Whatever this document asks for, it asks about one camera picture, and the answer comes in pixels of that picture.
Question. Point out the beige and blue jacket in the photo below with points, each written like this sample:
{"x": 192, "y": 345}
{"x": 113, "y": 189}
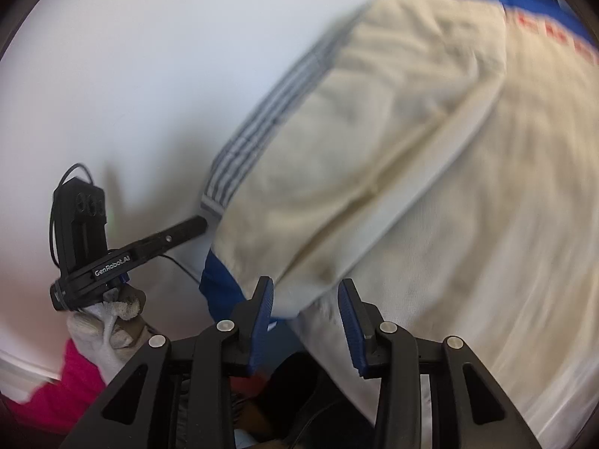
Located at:
{"x": 374, "y": 149}

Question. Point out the person's left hand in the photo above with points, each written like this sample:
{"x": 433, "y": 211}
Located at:
{"x": 100, "y": 332}

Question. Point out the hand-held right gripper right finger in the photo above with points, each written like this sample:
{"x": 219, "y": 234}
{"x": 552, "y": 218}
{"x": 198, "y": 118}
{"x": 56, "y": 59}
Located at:
{"x": 348, "y": 322}

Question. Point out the blue white striped bedspread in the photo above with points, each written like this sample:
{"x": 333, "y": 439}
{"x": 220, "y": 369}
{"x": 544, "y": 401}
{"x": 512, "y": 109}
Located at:
{"x": 262, "y": 117}

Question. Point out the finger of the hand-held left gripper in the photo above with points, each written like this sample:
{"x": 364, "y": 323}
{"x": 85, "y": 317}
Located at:
{"x": 173, "y": 236}

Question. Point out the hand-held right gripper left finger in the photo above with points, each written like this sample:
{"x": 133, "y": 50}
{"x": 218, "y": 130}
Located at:
{"x": 262, "y": 318}

